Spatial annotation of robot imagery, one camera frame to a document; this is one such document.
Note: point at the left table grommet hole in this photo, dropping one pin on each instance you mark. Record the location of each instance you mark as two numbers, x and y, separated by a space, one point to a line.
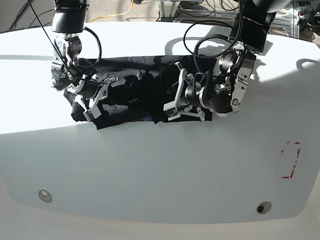
45 196

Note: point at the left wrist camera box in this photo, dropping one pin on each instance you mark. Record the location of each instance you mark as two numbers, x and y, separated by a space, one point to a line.
173 110

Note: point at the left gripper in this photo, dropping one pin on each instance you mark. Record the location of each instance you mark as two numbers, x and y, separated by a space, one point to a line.
186 101

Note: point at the right table grommet hole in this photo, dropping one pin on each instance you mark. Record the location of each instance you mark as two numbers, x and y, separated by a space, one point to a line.
264 207

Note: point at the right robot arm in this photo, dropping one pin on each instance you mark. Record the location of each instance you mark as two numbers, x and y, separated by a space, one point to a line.
68 22

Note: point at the red tape rectangle marking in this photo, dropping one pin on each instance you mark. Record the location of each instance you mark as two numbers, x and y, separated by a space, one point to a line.
288 159

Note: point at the black printed t-shirt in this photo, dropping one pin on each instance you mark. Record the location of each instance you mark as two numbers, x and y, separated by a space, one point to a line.
144 85

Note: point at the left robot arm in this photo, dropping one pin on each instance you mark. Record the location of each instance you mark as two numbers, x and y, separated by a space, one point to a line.
221 80

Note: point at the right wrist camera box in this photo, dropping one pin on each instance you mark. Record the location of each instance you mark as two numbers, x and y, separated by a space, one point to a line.
92 113

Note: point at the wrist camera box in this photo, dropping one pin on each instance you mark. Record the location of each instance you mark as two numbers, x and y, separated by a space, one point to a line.
92 113
173 110

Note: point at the table grommet hole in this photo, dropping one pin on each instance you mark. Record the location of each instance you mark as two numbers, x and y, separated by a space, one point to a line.
264 207
45 196

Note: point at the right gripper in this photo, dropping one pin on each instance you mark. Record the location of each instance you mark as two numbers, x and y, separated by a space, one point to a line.
88 93

